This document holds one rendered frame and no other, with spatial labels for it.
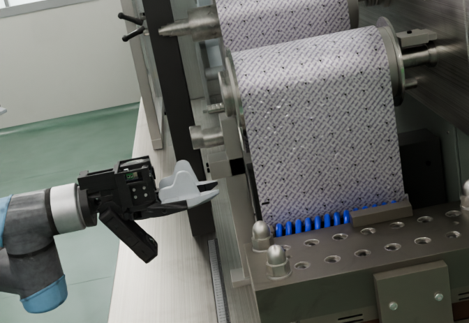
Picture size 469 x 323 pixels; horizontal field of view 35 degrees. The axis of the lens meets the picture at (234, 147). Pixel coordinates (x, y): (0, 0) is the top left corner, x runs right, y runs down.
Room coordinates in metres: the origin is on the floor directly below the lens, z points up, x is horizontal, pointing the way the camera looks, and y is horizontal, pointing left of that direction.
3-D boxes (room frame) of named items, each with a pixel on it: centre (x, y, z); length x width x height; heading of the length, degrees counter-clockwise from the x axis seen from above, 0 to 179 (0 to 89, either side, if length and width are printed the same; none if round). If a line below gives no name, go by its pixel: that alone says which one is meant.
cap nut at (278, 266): (0.97, -0.03, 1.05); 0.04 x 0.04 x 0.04
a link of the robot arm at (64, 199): (1.12, 0.27, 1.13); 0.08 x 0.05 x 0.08; 2
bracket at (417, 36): (1.20, -0.32, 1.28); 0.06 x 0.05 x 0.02; 92
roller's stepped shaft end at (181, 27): (1.44, 0.07, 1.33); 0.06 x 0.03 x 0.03; 92
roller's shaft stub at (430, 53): (1.20, -0.31, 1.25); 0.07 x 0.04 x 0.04; 92
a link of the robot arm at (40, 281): (1.13, 0.36, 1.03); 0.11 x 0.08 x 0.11; 56
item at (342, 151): (1.13, -0.14, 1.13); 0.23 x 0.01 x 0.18; 92
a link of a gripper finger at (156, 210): (1.10, 0.13, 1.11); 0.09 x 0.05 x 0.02; 83
